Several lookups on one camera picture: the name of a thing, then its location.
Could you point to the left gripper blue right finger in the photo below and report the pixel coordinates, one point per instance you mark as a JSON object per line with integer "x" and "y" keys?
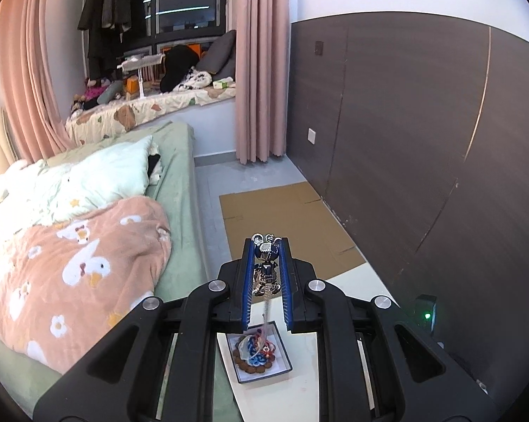
{"x": 286, "y": 286}

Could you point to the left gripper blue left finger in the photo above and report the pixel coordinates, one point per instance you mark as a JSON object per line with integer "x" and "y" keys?
{"x": 248, "y": 270}

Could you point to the black jewelry box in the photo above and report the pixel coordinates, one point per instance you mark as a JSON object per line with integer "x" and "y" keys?
{"x": 258, "y": 353}

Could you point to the brown cardboard sheet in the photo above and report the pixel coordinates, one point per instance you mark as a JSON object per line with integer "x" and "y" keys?
{"x": 297, "y": 213}

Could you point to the green bed mattress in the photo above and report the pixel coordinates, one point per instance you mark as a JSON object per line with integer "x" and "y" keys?
{"x": 23, "y": 380}

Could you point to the black device green light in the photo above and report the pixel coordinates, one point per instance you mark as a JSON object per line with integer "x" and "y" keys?
{"x": 425, "y": 312}

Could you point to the patterned window seat cushion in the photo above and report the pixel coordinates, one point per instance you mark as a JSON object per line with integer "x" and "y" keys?
{"x": 121, "y": 116}

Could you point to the grey cushion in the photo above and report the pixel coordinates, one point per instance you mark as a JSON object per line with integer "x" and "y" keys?
{"x": 220, "y": 59}

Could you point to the pink floral blanket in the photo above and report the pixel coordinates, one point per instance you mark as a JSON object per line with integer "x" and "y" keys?
{"x": 63, "y": 287}

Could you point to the light green pillow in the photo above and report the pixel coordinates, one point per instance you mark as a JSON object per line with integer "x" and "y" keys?
{"x": 40, "y": 194}

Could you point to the pink curtain right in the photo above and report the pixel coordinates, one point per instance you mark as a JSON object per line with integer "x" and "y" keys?
{"x": 262, "y": 49}

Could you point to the pink curtain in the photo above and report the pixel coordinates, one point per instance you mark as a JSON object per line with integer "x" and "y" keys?
{"x": 29, "y": 99}
{"x": 262, "y": 49}

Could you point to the hanging dark clothes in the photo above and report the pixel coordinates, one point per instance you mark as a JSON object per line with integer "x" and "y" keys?
{"x": 112, "y": 28}

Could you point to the pink curtain left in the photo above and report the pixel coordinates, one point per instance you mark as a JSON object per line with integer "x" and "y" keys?
{"x": 29, "y": 99}

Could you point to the white wall socket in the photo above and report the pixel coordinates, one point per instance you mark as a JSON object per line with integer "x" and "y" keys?
{"x": 311, "y": 136}

